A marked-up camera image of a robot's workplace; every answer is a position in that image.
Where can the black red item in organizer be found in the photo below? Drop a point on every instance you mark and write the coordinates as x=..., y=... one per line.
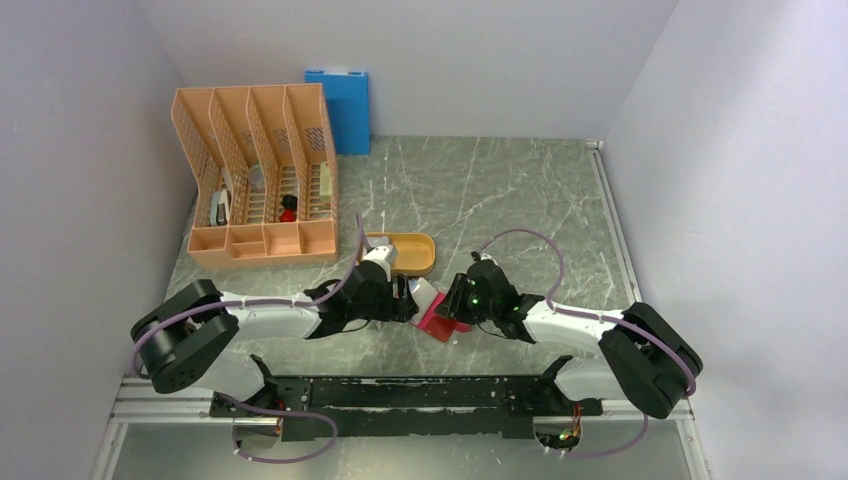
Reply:
x=289, y=204

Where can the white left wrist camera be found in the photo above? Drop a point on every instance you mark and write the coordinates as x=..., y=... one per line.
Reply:
x=383, y=256

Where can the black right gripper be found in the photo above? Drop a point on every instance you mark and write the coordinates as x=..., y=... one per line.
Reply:
x=461, y=284

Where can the white stapler in organizer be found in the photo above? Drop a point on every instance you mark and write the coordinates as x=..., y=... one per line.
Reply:
x=219, y=208

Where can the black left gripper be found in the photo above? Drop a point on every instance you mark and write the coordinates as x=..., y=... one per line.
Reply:
x=400, y=307

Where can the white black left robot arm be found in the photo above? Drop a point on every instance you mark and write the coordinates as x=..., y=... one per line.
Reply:
x=185, y=341

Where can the red leather card holder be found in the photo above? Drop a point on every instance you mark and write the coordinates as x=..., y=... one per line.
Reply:
x=434, y=318

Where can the beige eraser block in organizer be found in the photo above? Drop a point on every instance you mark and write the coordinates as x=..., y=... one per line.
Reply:
x=325, y=183

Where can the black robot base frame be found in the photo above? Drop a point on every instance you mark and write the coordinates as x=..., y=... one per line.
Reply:
x=352, y=406

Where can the blue plastic box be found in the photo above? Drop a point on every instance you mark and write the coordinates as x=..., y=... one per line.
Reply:
x=347, y=98

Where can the orange plastic file organizer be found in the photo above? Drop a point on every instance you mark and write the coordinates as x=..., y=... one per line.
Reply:
x=259, y=142

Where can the yellow oval tray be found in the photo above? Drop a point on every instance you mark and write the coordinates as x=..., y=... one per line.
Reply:
x=416, y=252

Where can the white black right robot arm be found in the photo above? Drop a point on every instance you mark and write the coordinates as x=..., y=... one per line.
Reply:
x=635, y=355

